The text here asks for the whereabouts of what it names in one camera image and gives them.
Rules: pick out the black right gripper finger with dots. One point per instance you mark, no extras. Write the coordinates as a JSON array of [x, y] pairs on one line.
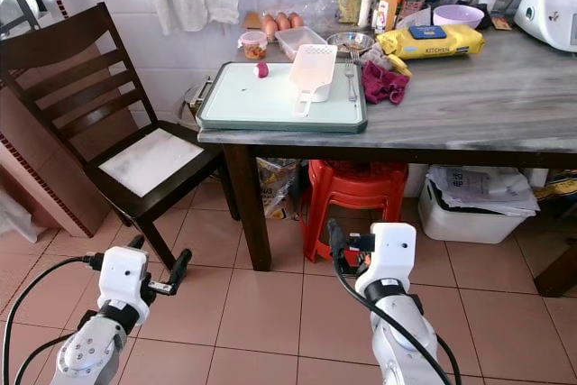
[[337, 242]]

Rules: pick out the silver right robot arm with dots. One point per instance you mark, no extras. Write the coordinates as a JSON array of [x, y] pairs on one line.
[[406, 340]]

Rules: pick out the red plastic stool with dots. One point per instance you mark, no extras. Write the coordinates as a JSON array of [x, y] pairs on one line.
[[356, 188]]

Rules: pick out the printed plastic bag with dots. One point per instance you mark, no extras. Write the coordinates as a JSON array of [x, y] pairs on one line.
[[275, 188]]

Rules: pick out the grey marble dark-framed table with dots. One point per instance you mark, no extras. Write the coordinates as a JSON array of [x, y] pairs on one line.
[[257, 214]]

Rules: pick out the white storage bin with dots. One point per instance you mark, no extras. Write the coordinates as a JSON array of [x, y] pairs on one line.
[[469, 223]]

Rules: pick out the white paper stack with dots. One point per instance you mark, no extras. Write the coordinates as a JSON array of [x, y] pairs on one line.
[[482, 188]]

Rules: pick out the metal pot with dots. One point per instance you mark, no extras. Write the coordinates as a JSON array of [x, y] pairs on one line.
[[191, 101]]

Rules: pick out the maroon cloth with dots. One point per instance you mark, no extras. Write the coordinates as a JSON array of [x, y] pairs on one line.
[[386, 84]]

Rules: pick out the metal fork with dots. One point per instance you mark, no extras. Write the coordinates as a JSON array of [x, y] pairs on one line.
[[352, 78]]

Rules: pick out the white green-rimmed cutting board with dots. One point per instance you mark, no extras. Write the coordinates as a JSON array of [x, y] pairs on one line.
[[248, 101]]

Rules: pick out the dark wooden chair white seat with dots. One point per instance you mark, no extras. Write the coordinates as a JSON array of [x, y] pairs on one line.
[[68, 87]]

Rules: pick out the white plastic slotted scoop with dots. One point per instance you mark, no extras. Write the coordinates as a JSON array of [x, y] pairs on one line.
[[313, 68]]

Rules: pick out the yellow banana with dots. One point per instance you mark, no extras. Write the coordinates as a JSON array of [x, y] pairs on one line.
[[400, 64]]

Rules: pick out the red onion piece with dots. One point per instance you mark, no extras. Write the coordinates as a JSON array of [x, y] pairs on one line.
[[261, 70]]

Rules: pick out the dark wooden furniture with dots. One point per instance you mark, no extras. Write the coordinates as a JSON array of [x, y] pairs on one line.
[[557, 263]]

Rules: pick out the metal bowl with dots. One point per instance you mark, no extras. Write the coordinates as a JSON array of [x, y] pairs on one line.
[[349, 42]]

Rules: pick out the clear plastic container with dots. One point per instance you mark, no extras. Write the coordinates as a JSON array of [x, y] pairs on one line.
[[299, 42]]

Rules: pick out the yellow kitchen towel package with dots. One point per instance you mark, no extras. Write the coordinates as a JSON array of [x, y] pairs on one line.
[[431, 46]]

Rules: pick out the small clear food cup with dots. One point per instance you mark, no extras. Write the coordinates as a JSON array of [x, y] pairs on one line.
[[253, 45]]

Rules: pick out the brown egg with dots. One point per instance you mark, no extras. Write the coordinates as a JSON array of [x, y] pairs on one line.
[[282, 22], [296, 20], [269, 27]]

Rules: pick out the white bottle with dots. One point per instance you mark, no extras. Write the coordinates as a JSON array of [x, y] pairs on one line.
[[368, 2]]

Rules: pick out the orange sauce bottle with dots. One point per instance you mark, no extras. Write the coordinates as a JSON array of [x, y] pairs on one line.
[[392, 2]]

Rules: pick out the purple bowl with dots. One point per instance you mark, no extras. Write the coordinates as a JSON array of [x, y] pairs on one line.
[[458, 15]]

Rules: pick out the white kitchen appliance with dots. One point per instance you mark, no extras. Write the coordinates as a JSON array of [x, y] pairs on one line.
[[550, 2]]

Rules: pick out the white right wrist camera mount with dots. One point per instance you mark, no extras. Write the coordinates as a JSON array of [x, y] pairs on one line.
[[392, 254]]

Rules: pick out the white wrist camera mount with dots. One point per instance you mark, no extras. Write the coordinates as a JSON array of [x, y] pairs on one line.
[[123, 281], [392, 254]]

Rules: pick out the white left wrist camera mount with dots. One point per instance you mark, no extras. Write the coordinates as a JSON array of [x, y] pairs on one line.
[[123, 281]]

